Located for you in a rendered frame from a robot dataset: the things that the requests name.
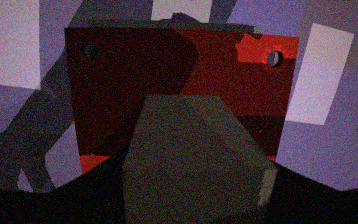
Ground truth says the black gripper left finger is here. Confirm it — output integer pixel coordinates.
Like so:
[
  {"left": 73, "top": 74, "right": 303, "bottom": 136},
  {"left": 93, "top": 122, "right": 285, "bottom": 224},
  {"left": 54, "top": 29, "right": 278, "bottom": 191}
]
[{"left": 0, "top": 145, "right": 130, "bottom": 224}]

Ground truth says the red board with square handle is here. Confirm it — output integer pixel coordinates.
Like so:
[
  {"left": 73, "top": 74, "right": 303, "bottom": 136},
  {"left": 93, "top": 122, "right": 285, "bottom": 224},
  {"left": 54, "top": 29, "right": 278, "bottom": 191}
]
[{"left": 64, "top": 27, "right": 300, "bottom": 224}]

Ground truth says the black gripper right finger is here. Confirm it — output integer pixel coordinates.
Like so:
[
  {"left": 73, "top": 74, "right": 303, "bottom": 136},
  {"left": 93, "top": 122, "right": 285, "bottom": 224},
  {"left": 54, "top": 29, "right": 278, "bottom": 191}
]
[{"left": 263, "top": 159, "right": 358, "bottom": 224}]

